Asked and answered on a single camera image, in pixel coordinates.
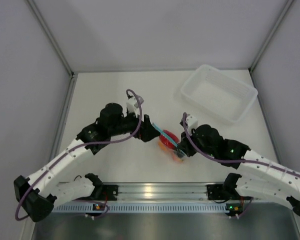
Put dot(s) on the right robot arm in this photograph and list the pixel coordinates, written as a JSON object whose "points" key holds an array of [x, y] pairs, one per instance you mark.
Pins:
{"points": [[256, 176]]}

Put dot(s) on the aluminium frame post left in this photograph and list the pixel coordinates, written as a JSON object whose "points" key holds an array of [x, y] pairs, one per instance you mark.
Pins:
{"points": [[50, 36]]}

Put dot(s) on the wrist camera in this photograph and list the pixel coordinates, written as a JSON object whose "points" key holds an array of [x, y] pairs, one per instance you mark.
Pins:
{"points": [[191, 122], [132, 103]]}

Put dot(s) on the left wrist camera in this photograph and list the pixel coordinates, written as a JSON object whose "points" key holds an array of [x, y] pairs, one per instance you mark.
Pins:
{"points": [[132, 103]]}

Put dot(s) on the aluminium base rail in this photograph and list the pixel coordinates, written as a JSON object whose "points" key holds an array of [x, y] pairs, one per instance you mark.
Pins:
{"points": [[166, 191]]}

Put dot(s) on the white slotted cable duct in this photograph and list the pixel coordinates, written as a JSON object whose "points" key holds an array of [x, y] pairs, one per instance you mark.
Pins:
{"points": [[120, 208]]}

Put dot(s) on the aluminium frame post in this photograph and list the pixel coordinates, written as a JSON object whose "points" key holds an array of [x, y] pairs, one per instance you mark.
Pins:
{"points": [[50, 36], [270, 35]]}

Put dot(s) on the white plastic basket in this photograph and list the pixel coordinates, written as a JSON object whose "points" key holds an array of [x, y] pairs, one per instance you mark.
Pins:
{"points": [[223, 97]]}

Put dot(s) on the aluminium frame post right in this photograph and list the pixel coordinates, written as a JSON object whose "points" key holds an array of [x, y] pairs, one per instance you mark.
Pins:
{"points": [[270, 35]]}

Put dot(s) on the orange fake fruit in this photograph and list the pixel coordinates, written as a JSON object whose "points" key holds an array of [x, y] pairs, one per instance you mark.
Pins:
{"points": [[169, 151]]}

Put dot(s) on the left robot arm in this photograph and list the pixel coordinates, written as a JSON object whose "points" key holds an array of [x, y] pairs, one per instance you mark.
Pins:
{"points": [[41, 192]]}

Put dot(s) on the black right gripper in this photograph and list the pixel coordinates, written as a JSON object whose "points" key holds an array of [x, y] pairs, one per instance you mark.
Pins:
{"points": [[185, 145]]}

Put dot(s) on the red fake pepper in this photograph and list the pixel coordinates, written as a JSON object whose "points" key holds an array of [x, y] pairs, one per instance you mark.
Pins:
{"points": [[168, 138]]}

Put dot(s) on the clear zip top bag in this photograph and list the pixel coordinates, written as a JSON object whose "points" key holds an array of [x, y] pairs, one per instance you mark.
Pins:
{"points": [[161, 131]]}

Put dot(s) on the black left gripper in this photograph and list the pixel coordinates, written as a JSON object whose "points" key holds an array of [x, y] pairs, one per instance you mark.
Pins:
{"points": [[145, 132]]}

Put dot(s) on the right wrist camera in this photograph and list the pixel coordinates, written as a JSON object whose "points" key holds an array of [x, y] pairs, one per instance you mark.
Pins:
{"points": [[191, 122]]}

